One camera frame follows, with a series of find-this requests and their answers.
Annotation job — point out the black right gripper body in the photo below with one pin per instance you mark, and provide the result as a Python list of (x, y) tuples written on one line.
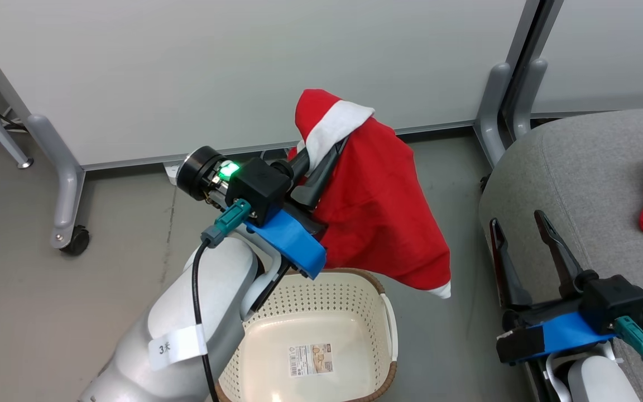
[(612, 301)]

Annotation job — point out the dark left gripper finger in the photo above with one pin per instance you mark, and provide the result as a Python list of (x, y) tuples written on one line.
[(321, 178), (299, 167)]

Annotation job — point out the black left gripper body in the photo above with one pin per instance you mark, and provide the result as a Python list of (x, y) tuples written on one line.
[(257, 187)]

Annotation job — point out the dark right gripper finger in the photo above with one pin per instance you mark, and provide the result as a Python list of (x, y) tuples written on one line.
[(510, 279), (566, 262)]

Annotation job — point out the red shorts with white trim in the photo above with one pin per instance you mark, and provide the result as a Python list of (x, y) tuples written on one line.
[(372, 195)]

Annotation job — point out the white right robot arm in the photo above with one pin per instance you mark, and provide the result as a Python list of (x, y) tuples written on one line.
[(595, 382)]

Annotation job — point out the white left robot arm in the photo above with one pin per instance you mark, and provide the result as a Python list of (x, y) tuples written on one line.
[(187, 324)]

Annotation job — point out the white tape label on arm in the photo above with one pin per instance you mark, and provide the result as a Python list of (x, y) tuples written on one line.
[(179, 346)]

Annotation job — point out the grey fabric sofa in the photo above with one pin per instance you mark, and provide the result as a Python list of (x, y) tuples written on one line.
[(589, 167)]

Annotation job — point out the white power strip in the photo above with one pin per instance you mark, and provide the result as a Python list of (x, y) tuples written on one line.
[(172, 170)]

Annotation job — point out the beige plastic laundry basket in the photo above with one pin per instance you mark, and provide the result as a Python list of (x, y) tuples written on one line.
[(321, 312)]

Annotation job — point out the large white partition panel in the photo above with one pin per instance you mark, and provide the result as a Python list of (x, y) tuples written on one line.
[(187, 72)]

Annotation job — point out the grey curved partition leg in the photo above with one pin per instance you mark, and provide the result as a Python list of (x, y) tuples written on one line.
[(492, 111), (528, 95)]

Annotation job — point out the paper sticker in basket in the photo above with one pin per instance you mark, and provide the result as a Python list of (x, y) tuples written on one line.
[(311, 360)]

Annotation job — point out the black caster wheel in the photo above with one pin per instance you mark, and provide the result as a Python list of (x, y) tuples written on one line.
[(77, 241)]

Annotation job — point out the grey partition leg with caster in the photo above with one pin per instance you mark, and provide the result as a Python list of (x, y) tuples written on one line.
[(67, 190)]

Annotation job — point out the narrow white partition panel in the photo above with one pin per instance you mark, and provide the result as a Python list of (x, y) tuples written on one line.
[(612, 56)]

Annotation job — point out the blue right wrist camera bracket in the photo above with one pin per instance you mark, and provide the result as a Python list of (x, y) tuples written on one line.
[(572, 335)]

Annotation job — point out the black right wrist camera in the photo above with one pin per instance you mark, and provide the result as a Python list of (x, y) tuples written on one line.
[(519, 345)]

